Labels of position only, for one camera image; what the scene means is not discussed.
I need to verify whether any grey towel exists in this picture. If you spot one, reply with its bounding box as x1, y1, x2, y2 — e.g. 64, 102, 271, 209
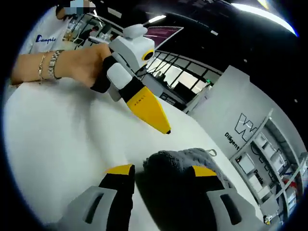
134, 148, 235, 231

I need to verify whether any person's left hand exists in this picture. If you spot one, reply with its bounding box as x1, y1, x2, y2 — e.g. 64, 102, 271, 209
53, 44, 113, 89

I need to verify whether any silver wrist watch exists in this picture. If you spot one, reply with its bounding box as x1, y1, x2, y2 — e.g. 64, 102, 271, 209
46, 50, 65, 80

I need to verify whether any white display shelf unit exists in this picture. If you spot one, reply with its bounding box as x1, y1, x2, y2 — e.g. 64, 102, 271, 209
184, 64, 307, 226

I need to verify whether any person's white printed t-shirt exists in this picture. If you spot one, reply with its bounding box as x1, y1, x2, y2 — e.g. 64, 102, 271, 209
18, 4, 81, 56

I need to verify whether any long ceiling light strip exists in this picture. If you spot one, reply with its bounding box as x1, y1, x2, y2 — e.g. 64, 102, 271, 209
230, 2, 298, 37

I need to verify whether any purple wall screen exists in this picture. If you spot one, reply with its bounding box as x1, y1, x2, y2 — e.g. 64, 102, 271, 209
143, 26, 185, 50

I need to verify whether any thin gold bracelet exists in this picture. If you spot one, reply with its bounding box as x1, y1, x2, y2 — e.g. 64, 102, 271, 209
37, 51, 47, 84

